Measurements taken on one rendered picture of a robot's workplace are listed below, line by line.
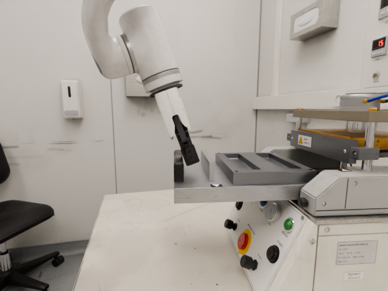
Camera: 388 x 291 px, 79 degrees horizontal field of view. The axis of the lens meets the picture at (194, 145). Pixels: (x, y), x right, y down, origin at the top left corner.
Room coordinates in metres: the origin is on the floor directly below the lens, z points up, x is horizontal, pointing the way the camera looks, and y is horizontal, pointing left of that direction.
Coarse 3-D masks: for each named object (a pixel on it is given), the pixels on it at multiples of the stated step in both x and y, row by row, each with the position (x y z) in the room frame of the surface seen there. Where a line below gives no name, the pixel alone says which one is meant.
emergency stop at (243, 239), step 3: (240, 234) 0.55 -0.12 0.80; (243, 234) 0.54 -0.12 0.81; (246, 234) 0.53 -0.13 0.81; (240, 237) 0.54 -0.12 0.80; (243, 237) 0.53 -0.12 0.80; (246, 237) 0.52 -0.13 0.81; (240, 240) 0.54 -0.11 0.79; (243, 240) 0.52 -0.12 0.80; (246, 240) 0.52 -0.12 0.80; (237, 243) 0.54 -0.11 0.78; (240, 243) 0.53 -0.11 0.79; (243, 243) 0.52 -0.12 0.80; (246, 243) 0.52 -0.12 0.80; (240, 246) 0.52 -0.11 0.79; (243, 246) 0.52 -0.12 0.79; (246, 246) 0.52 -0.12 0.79; (243, 249) 0.52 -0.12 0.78
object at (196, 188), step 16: (208, 160) 0.47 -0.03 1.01; (192, 176) 0.49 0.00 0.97; (208, 176) 0.46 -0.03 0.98; (224, 176) 0.49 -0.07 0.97; (176, 192) 0.41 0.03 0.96; (192, 192) 0.41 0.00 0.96; (208, 192) 0.42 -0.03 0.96; (224, 192) 0.42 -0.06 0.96; (240, 192) 0.42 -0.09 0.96; (256, 192) 0.42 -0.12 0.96; (272, 192) 0.43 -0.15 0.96; (288, 192) 0.43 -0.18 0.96
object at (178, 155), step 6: (180, 150) 0.59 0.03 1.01; (174, 156) 0.51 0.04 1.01; (180, 156) 0.51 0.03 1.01; (174, 162) 0.46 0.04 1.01; (180, 162) 0.45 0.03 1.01; (174, 168) 0.45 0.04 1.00; (180, 168) 0.45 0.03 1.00; (174, 174) 0.45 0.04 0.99; (180, 174) 0.45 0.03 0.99; (174, 180) 0.45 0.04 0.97; (180, 180) 0.45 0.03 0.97
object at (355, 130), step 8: (352, 128) 0.55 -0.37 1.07; (360, 128) 0.54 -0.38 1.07; (336, 136) 0.50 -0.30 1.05; (344, 136) 0.48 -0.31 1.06; (352, 136) 0.47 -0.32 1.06; (360, 136) 0.47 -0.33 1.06; (376, 136) 0.47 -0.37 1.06; (384, 136) 0.47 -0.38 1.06; (360, 144) 0.45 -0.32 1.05; (376, 144) 0.45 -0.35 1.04; (384, 144) 0.45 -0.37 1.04; (384, 152) 0.45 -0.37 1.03
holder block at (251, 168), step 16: (224, 160) 0.54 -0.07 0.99; (240, 160) 0.60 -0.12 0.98; (256, 160) 0.54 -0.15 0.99; (272, 160) 0.60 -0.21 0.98; (288, 160) 0.54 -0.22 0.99; (240, 176) 0.43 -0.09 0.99; (256, 176) 0.43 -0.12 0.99; (272, 176) 0.44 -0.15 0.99; (288, 176) 0.44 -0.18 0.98; (304, 176) 0.44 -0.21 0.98
